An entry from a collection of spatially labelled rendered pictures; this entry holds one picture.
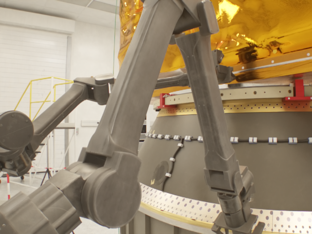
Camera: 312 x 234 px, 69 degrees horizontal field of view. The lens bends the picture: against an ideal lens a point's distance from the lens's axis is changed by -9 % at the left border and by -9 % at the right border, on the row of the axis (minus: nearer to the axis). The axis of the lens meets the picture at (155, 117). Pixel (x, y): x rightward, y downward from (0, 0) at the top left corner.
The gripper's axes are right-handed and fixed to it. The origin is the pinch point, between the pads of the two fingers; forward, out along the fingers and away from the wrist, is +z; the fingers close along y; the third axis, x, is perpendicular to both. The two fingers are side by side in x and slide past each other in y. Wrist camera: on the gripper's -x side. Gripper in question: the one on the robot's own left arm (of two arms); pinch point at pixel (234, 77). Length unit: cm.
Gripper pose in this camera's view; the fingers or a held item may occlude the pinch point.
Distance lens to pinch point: 121.0
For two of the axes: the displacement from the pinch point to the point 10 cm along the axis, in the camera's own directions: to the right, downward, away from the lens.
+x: 0.0, 10.0, -0.3
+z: 8.3, 0.2, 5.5
